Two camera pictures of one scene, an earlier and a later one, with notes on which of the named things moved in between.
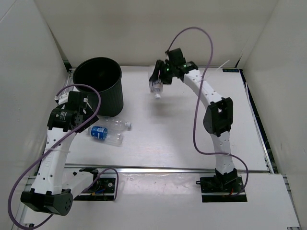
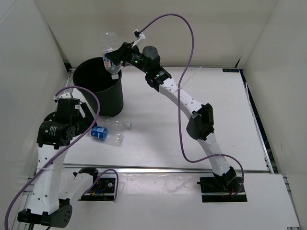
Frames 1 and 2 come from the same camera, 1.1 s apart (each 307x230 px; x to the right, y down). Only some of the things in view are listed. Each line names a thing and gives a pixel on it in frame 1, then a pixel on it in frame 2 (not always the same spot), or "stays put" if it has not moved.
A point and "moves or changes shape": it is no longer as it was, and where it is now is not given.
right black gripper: x=159 y=65 to x=122 y=54
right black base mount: x=221 y=184 stays put
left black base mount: x=99 y=185 stays put
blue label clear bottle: x=111 y=138 stays put
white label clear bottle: x=156 y=87 moves or changes shape
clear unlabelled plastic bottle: x=112 y=123 stays put
